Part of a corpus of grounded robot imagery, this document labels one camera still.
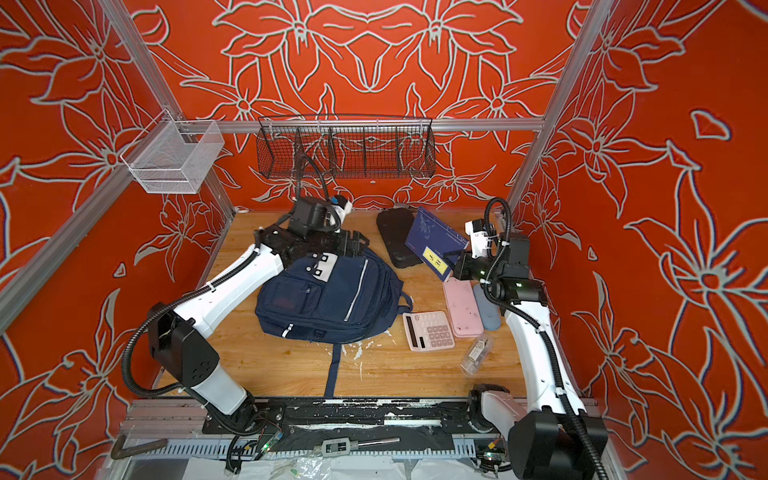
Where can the purple notebook yellow label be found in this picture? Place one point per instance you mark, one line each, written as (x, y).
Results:
(436, 243)

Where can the grey blue glasses case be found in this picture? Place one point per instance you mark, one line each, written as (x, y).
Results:
(489, 312)

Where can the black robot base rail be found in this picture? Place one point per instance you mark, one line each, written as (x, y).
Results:
(449, 414)

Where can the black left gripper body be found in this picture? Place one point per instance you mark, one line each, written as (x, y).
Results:
(334, 241)

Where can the pink white calculator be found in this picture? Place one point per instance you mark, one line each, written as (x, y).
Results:
(428, 331)

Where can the black wire wall basket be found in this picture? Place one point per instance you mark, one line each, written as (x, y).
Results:
(353, 147)

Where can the pink pencil case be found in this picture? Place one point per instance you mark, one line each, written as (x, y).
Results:
(463, 310)

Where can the black hard zip case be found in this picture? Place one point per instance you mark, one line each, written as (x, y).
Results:
(394, 226)

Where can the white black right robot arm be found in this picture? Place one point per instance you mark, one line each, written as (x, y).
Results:
(551, 435)

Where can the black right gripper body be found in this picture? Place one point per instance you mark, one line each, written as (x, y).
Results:
(484, 269)

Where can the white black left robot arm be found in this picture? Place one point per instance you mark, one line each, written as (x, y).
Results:
(178, 332)

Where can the white wire mesh basket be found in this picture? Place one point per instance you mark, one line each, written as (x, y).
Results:
(168, 161)

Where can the navy blue student backpack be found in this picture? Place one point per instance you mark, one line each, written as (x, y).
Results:
(332, 299)

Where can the brown bent metal bar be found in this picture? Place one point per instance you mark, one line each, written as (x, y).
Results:
(121, 451)

